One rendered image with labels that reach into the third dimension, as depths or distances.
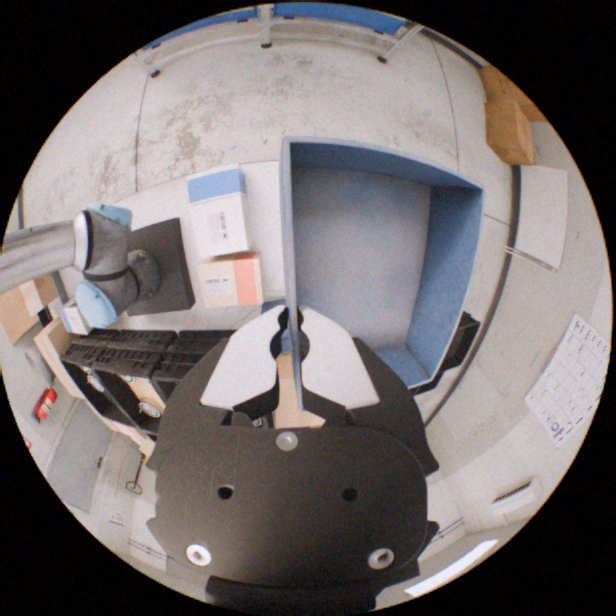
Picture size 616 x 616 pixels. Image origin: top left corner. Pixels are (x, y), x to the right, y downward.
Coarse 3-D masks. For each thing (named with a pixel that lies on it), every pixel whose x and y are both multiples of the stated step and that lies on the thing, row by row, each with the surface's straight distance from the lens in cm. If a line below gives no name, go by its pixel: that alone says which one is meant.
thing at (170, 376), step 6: (156, 372) 58; (162, 372) 57; (168, 372) 56; (174, 372) 55; (180, 372) 55; (186, 372) 54; (156, 378) 58; (162, 378) 56; (168, 378) 55; (174, 378) 54; (180, 378) 53; (156, 384) 60; (162, 390) 61; (162, 396) 64; (264, 420) 62; (264, 426) 65
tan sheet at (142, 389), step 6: (138, 378) 84; (132, 384) 91; (138, 384) 87; (144, 384) 85; (138, 390) 92; (144, 390) 89; (150, 390) 86; (138, 396) 97; (144, 396) 93; (150, 396) 90; (156, 396) 88; (162, 402) 90; (162, 408) 95
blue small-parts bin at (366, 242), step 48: (288, 144) 10; (336, 144) 11; (288, 192) 10; (336, 192) 17; (384, 192) 19; (432, 192) 22; (480, 192) 18; (288, 240) 10; (336, 240) 17; (384, 240) 19; (432, 240) 22; (480, 240) 18; (288, 288) 11; (336, 288) 19; (384, 288) 21; (432, 288) 22; (384, 336) 24; (432, 336) 22
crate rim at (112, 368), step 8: (96, 368) 77; (104, 368) 73; (112, 368) 70; (120, 368) 68; (128, 368) 65; (136, 368) 63; (136, 376) 63; (144, 376) 60; (104, 384) 84; (152, 384) 61; (128, 416) 96; (136, 424) 100; (152, 432) 99
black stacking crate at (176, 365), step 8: (168, 352) 64; (176, 352) 62; (184, 352) 61; (192, 352) 60; (200, 352) 58; (208, 352) 58; (168, 360) 62; (176, 360) 61; (184, 360) 59; (192, 360) 58; (168, 368) 59; (176, 368) 57; (184, 368) 57; (160, 384) 61; (168, 384) 64; (176, 384) 69; (168, 392) 64
